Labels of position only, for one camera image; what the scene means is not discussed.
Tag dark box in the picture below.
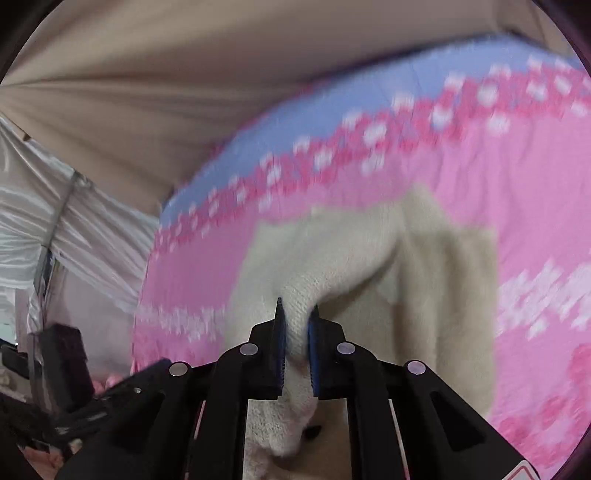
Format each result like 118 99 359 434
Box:
39 323 96 412

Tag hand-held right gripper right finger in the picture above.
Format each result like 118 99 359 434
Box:
308 305 542 480

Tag cream sweater with black hearts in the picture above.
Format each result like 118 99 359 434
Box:
226 185 500 480

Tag grey metal pole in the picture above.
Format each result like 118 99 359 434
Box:
31 170 83 298

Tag beige backdrop sheet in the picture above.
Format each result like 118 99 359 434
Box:
0 0 578 217

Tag white satin curtain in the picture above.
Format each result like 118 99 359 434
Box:
0 115 162 344

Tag pink floral bedsheet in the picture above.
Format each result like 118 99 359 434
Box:
131 34 591 474

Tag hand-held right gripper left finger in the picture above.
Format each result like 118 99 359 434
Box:
55 298 284 480

